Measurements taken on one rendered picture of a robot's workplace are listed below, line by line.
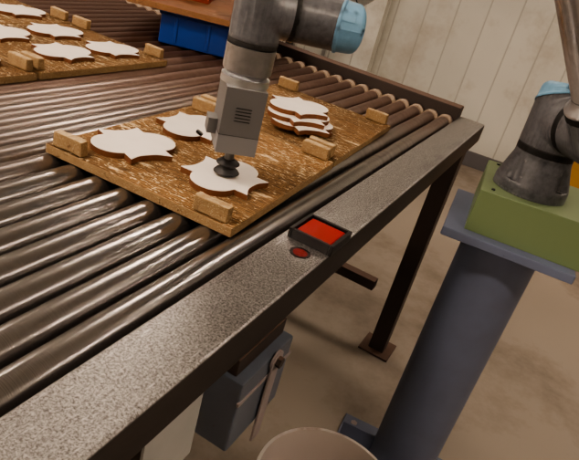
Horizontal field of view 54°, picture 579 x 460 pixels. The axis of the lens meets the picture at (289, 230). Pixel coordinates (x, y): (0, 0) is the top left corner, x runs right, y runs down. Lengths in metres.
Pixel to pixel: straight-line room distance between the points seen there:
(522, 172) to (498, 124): 3.57
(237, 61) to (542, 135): 0.64
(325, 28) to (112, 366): 0.54
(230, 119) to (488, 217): 0.60
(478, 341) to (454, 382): 0.13
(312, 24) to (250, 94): 0.13
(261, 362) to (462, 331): 0.71
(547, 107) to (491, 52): 3.52
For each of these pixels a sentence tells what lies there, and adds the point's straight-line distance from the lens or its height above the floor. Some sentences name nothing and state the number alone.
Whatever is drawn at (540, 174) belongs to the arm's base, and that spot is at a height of 1.02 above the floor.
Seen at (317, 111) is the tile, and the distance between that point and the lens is 1.32.
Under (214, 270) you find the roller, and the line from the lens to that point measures 0.76.
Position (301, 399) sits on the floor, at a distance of 1.96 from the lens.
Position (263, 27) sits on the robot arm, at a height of 1.19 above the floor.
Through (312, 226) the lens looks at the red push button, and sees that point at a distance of 0.89.
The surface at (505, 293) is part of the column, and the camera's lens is 1.33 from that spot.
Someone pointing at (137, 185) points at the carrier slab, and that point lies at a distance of 0.89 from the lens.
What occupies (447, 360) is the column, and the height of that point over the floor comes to 0.54.
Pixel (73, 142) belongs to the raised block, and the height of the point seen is 0.96.
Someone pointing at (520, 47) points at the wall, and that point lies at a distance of 4.73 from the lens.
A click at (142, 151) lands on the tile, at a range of 0.99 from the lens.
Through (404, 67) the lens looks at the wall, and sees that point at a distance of 4.83.
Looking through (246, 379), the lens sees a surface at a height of 0.83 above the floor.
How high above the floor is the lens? 1.32
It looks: 27 degrees down
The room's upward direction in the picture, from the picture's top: 15 degrees clockwise
